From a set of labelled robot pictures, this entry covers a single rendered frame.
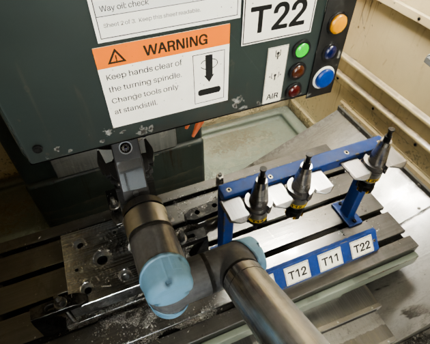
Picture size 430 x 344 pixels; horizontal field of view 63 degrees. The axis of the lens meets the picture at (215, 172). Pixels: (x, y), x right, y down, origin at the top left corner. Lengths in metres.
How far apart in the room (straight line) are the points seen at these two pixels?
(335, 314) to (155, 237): 0.81
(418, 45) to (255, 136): 0.90
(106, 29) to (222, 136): 1.57
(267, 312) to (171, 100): 0.31
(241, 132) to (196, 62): 1.53
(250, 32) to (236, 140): 1.47
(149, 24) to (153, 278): 0.33
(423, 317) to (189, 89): 1.10
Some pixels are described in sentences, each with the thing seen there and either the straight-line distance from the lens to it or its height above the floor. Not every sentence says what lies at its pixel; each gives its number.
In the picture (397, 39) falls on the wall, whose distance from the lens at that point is 1.45.
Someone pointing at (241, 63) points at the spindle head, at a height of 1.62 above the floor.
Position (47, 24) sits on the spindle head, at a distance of 0.39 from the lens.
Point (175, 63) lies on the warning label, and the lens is 0.43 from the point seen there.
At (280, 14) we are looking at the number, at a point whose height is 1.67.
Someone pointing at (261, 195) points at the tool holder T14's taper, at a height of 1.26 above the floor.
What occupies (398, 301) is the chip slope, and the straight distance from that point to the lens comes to 1.36.
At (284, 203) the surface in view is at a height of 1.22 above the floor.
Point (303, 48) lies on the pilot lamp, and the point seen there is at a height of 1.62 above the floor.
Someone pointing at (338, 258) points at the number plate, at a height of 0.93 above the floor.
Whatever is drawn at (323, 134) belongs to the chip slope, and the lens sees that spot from 1.67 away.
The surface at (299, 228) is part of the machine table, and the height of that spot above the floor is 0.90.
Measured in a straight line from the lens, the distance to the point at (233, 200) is 0.81.
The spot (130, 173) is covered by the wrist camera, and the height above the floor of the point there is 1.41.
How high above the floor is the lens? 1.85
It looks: 47 degrees down
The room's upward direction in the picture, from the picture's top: straight up
